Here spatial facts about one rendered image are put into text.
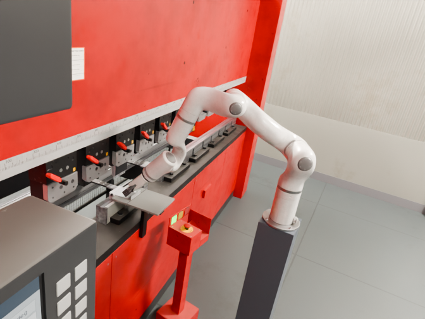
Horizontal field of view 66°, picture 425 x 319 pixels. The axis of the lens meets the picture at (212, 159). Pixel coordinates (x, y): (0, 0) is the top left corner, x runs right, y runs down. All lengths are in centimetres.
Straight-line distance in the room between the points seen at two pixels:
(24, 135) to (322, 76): 408
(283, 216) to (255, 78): 214
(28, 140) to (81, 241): 76
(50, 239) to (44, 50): 21
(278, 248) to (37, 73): 149
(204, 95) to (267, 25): 218
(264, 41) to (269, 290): 243
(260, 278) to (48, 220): 148
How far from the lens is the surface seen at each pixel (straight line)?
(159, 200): 170
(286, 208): 163
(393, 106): 475
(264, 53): 352
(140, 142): 174
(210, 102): 141
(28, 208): 51
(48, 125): 123
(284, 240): 168
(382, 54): 470
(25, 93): 36
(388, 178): 496
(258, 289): 189
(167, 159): 151
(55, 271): 45
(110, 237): 166
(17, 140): 116
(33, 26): 36
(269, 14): 352
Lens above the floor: 186
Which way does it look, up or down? 22 degrees down
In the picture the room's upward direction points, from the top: 9 degrees clockwise
